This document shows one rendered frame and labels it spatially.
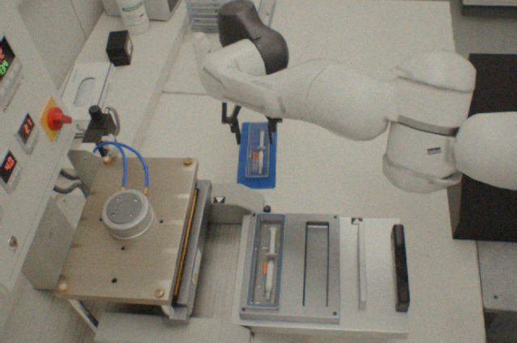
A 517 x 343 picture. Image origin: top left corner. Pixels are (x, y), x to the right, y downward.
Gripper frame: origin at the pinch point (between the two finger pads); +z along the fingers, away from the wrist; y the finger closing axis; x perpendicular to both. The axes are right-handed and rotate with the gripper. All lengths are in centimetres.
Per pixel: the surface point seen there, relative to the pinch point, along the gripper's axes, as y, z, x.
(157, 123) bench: -29.0, 8.0, 11.4
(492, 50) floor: 107, 83, 128
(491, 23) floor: 112, 83, 151
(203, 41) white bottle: -15.8, -4.7, 31.4
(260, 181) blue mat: 1.4, 7.8, -9.5
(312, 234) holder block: 14.3, -15.4, -38.8
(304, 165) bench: 12.3, 7.8, -4.5
